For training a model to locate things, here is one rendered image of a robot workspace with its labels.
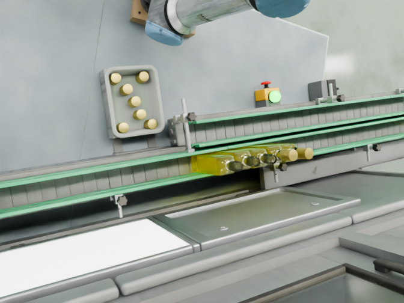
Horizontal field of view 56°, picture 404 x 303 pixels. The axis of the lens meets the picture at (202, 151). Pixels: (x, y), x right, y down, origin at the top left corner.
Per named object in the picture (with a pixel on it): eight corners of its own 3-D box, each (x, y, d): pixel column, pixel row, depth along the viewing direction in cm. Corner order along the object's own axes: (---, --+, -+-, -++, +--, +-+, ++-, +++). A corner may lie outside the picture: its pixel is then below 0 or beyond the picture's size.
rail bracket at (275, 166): (259, 181, 140) (281, 184, 128) (257, 162, 139) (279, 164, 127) (268, 179, 141) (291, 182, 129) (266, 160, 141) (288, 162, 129)
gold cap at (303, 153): (305, 154, 118) (315, 154, 114) (298, 161, 117) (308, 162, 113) (300, 145, 117) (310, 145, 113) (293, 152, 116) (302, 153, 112)
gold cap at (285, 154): (290, 152, 115) (300, 152, 111) (286, 162, 115) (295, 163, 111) (281, 146, 114) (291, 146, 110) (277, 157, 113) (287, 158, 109)
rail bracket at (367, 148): (349, 161, 159) (376, 162, 146) (348, 145, 158) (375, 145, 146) (356, 159, 160) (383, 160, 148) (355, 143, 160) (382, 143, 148)
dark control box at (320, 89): (309, 101, 165) (323, 100, 157) (307, 83, 164) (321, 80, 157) (323, 100, 168) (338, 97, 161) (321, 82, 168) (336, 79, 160)
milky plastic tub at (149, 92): (108, 139, 128) (114, 139, 120) (98, 71, 126) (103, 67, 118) (157, 132, 135) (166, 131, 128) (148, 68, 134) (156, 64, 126)
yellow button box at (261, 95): (255, 108, 153) (266, 106, 147) (253, 89, 153) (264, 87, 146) (270, 106, 156) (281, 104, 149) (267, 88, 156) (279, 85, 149)
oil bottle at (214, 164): (192, 172, 128) (222, 177, 108) (189, 155, 127) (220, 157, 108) (207, 169, 130) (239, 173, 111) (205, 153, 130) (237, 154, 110)
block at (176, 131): (168, 146, 131) (176, 146, 125) (165, 119, 130) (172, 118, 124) (178, 145, 132) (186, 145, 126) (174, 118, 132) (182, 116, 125)
